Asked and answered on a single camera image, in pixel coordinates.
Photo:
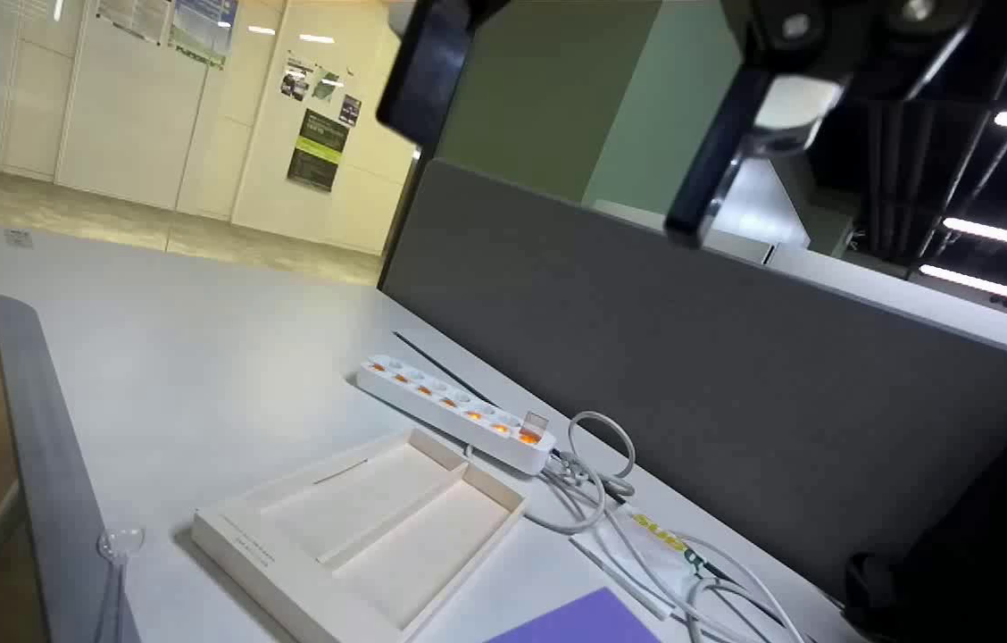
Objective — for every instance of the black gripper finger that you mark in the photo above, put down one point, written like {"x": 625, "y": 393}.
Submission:
{"x": 432, "y": 74}
{"x": 713, "y": 155}

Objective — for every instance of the wooden two-compartment box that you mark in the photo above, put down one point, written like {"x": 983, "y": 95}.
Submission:
{"x": 408, "y": 557}

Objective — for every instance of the gray desk partition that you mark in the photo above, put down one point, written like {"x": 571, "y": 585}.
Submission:
{"x": 704, "y": 360}

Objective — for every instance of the white power strip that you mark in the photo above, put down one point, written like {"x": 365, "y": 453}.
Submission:
{"x": 445, "y": 406}

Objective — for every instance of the purple paper sheet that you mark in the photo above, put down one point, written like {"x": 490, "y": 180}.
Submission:
{"x": 587, "y": 625}

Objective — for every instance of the clear suction cup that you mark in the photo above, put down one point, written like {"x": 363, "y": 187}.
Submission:
{"x": 119, "y": 539}

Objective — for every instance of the dark green wall poster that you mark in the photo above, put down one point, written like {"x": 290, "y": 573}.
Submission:
{"x": 316, "y": 149}

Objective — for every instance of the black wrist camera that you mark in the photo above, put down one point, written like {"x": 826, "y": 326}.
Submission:
{"x": 846, "y": 21}

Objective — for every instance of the large pale wall poster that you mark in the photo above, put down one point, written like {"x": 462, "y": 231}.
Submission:
{"x": 201, "y": 27}

